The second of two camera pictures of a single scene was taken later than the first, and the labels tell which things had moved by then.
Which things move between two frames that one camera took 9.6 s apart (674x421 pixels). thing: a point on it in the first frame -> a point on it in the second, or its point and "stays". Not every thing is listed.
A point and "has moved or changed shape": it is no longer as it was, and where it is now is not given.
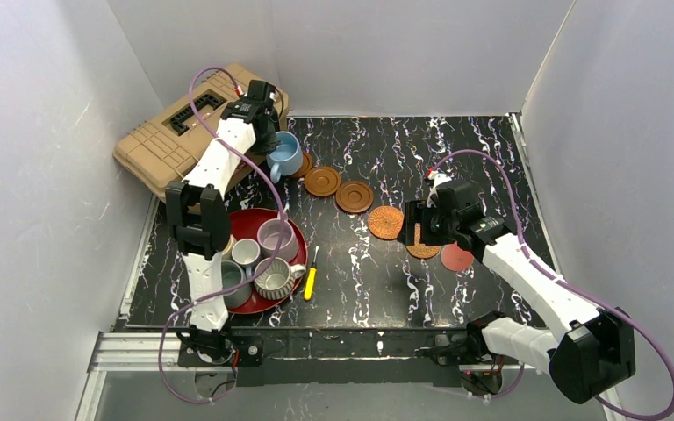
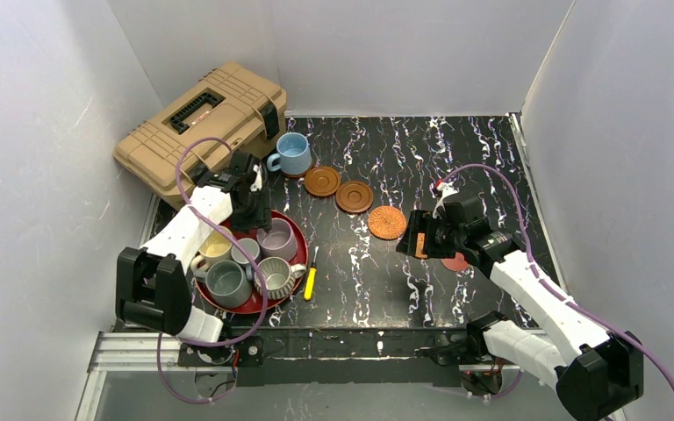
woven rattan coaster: (420, 250) stays
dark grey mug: (233, 275) stays
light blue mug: (286, 159) has moved or changed shape
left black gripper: (268, 139) -> (255, 210)
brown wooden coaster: (354, 196) stays
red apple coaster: (455, 259) stays
